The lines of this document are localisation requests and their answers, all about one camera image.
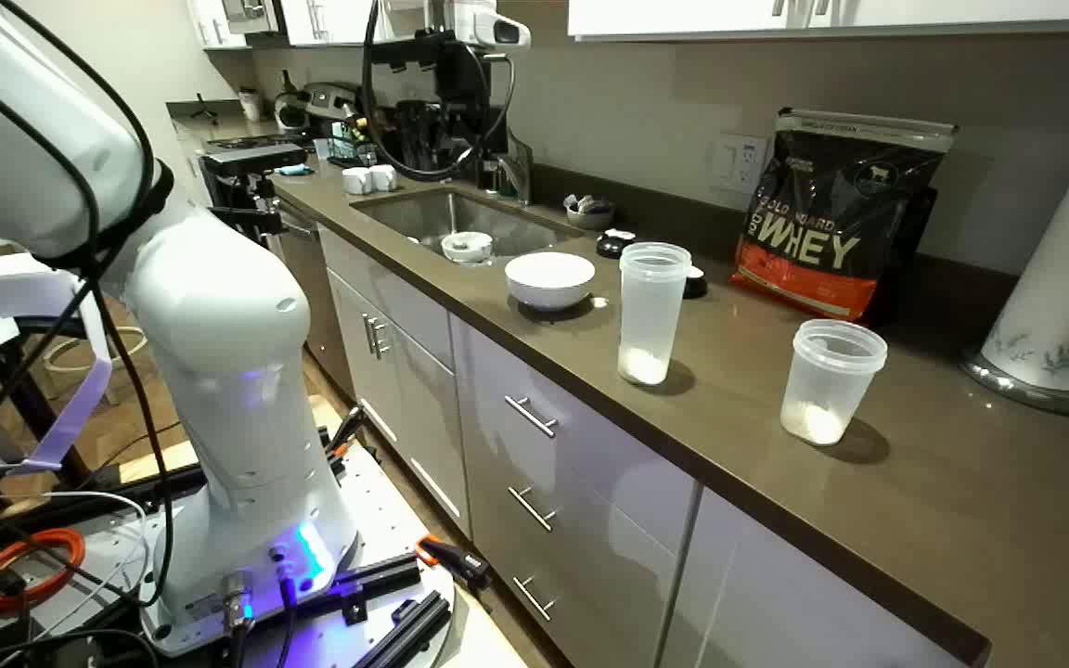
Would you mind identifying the white ceramic bowl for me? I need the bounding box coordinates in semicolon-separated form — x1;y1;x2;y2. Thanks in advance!
499;247;596;313

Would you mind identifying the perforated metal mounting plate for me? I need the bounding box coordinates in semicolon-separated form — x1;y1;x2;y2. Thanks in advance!
62;442;525;668

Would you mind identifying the white upper cabinet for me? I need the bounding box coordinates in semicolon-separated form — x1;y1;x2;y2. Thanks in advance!
565;0;1069;42
183;0;427;51

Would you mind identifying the white round cup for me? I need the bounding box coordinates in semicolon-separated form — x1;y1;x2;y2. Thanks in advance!
437;225;498;265

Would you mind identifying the dark countertop appliance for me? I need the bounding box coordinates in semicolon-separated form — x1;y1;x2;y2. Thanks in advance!
269;76;366;163

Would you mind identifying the black coffee machine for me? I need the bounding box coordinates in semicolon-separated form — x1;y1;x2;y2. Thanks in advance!
197;128;315;237

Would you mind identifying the black orange clamp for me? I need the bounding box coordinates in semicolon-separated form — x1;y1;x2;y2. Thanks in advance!
416;529;492;592

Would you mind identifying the silver drawer handle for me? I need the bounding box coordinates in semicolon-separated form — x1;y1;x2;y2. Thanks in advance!
504;483;559;534
508;572;559;623
499;388;565;436

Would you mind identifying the white plastic frame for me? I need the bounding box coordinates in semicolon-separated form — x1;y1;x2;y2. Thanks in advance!
0;251;117;475

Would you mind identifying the white paper towel roll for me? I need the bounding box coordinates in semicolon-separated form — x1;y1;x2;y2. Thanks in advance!
960;155;1069;418

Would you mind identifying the white wall outlet plate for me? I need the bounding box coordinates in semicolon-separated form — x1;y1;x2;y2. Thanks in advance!
708;128;773;197

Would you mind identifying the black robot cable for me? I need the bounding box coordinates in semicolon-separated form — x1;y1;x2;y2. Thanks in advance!
0;0;183;607

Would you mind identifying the short clear plastic container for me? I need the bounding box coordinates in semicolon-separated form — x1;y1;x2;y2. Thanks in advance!
779;316;891;449

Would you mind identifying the white lower drawer cabinet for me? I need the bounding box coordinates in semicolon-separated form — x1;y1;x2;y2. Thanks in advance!
315;225;995;668

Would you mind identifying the tall clear shaker bottle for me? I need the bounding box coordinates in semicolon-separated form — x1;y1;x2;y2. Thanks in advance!
614;237;694;388

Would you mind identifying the black white object left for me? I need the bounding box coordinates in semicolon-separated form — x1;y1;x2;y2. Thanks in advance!
559;188;619;232

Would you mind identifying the silver cabinet door handle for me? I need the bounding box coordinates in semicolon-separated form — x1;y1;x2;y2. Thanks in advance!
358;306;398;363

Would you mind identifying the stainless steel sink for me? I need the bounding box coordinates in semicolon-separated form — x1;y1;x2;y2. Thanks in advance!
347;180;586;263

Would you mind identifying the black whey protein bag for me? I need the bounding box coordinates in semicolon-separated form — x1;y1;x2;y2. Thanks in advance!
731;103;956;321

